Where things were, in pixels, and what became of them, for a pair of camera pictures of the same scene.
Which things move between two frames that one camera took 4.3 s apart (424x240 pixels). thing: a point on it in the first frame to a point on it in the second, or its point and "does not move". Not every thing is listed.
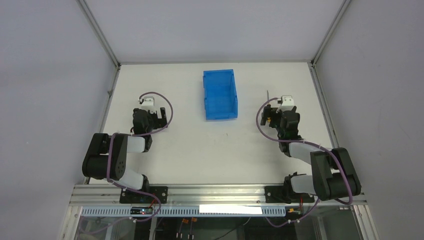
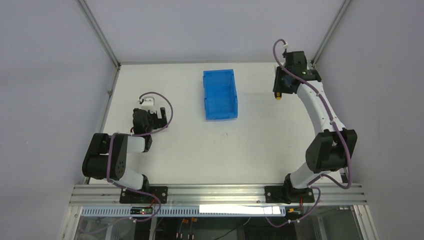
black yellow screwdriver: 268,109 to 278,95
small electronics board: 141,210 does not move
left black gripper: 159,120 does not move
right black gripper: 274,115 to 278,84
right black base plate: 280,194 does not move
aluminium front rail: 109,196 does not move
